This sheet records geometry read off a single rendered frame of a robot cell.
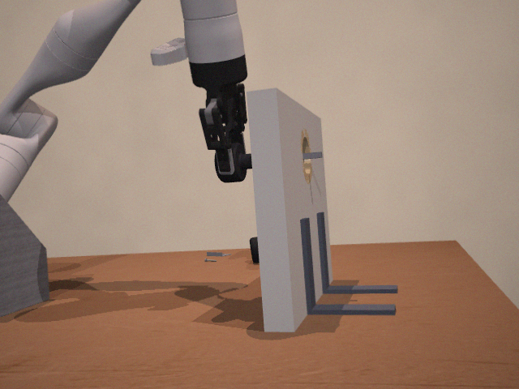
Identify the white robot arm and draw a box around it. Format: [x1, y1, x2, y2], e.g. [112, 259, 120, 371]
[0, 0, 245, 202]

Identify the grey door panel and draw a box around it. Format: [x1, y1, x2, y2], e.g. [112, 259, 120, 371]
[247, 88, 332, 332]

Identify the black door knob with grey square spindle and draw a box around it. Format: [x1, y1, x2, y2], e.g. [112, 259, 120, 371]
[215, 143, 323, 183]

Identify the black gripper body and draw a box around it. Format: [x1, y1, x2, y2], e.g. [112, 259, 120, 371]
[189, 54, 247, 124]

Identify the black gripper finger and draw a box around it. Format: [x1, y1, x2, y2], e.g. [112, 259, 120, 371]
[231, 83, 247, 153]
[199, 97, 236, 175]

